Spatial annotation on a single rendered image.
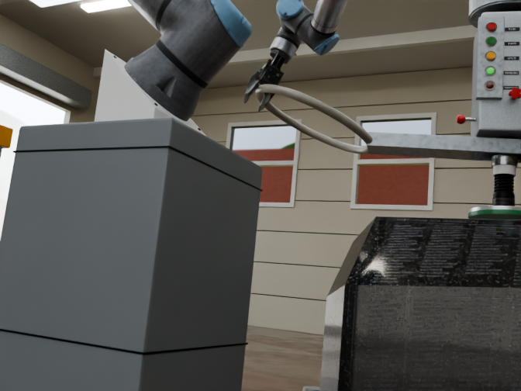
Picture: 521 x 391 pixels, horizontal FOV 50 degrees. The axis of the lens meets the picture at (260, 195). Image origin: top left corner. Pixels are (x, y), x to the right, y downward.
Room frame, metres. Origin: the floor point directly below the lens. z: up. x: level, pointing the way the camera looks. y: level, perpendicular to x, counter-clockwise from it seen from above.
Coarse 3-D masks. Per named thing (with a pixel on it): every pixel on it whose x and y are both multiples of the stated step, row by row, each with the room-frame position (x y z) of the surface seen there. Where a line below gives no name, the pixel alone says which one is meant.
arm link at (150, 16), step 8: (128, 0) 1.22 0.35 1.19; (136, 0) 1.19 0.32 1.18; (144, 0) 1.17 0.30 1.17; (152, 0) 1.16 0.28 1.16; (160, 0) 1.15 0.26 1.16; (136, 8) 1.22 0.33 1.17; (144, 8) 1.19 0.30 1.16; (152, 8) 1.17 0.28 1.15; (144, 16) 1.22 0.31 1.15; (152, 16) 1.18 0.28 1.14; (152, 24) 1.21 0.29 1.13
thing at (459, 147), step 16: (368, 144) 1.88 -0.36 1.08; (384, 144) 1.86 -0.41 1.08; (400, 144) 1.85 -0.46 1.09; (416, 144) 1.83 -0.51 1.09; (432, 144) 1.82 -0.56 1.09; (448, 144) 1.81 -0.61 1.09; (464, 144) 1.80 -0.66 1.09; (480, 144) 1.78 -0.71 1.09; (496, 144) 1.77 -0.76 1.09; (512, 144) 1.76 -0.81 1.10; (480, 160) 1.89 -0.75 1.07
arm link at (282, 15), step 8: (280, 0) 1.72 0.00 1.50; (288, 0) 1.71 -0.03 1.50; (296, 0) 1.70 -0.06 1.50; (280, 8) 1.71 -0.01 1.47; (288, 8) 1.71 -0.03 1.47; (296, 8) 1.70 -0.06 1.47; (304, 8) 1.72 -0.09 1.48; (280, 16) 1.73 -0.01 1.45; (288, 16) 1.71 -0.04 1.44; (296, 16) 1.71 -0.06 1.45; (304, 16) 1.71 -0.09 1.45; (288, 24) 1.74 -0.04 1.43; (296, 24) 1.72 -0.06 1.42; (288, 32) 1.83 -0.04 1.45
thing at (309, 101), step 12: (264, 84) 1.87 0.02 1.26; (288, 96) 1.78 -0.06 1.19; (300, 96) 1.75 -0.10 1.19; (276, 108) 2.13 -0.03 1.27; (324, 108) 1.74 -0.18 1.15; (288, 120) 2.18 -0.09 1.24; (336, 120) 1.77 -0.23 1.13; (348, 120) 1.77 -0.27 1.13; (312, 132) 2.20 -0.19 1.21; (360, 132) 1.81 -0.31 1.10; (336, 144) 2.17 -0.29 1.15; (348, 144) 2.14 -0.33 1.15
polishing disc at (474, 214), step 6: (480, 210) 1.77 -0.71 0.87; (486, 210) 1.75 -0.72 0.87; (492, 210) 1.74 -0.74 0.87; (498, 210) 1.73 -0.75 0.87; (504, 210) 1.72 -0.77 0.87; (510, 210) 1.71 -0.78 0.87; (516, 210) 1.71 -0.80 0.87; (468, 216) 1.85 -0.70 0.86; (474, 216) 1.83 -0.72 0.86; (480, 216) 1.82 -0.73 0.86; (486, 216) 1.80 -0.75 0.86; (492, 216) 1.79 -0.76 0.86; (498, 216) 1.78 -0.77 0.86; (504, 216) 1.77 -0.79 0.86; (510, 216) 1.76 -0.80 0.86; (516, 216) 1.75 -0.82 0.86
